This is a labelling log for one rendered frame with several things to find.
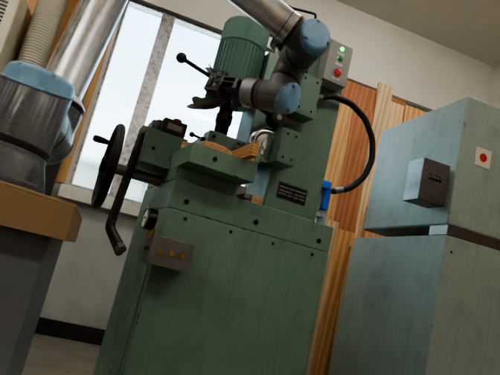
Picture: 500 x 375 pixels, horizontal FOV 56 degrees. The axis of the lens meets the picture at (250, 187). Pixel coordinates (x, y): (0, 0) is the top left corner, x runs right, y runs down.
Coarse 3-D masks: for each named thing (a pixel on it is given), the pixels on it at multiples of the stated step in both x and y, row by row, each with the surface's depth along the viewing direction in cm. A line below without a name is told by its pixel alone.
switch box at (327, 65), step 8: (328, 48) 174; (336, 48) 174; (344, 48) 176; (352, 48) 178; (328, 56) 173; (336, 56) 174; (344, 56) 176; (320, 64) 176; (328, 64) 172; (336, 64) 174; (344, 64) 175; (320, 72) 174; (328, 72) 172; (344, 72) 175; (328, 80) 172; (336, 80) 173; (344, 80) 175; (328, 88) 178; (336, 88) 177
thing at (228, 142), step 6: (210, 132) 166; (216, 132) 167; (210, 138) 166; (216, 138) 167; (222, 138) 168; (228, 138) 169; (234, 138) 170; (222, 144) 168; (228, 144) 169; (234, 144) 169; (240, 144) 170
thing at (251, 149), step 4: (248, 144) 139; (252, 144) 135; (256, 144) 135; (240, 148) 144; (244, 148) 141; (248, 148) 138; (252, 148) 135; (256, 148) 135; (232, 152) 150; (236, 152) 146; (240, 152) 143; (244, 152) 140; (248, 152) 137; (252, 152) 135; (256, 152) 135; (240, 156) 142; (244, 156) 139; (248, 156) 137; (252, 156) 136; (256, 156) 135
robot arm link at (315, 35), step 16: (240, 0) 124; (256, 0) 123; (272, 0) 124; (256, 16) 125; (272, 16) 124; (288, 16) 124; (272, 32) 127; (288, 32) 125; (304, 32) 123; (320, 32) 125; (288, 48) 133; (304, 48) 125; (320, 48) 124; (304, 64) 132
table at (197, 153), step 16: (192, 144) 134; (144, 160) 149; (160, 160) 151; (176, 160) 146; (192, 160) 134; (208, 160) 136; (224, 160) 138; (240, 160) 140; (224, 176) 142; (240, 176) 139
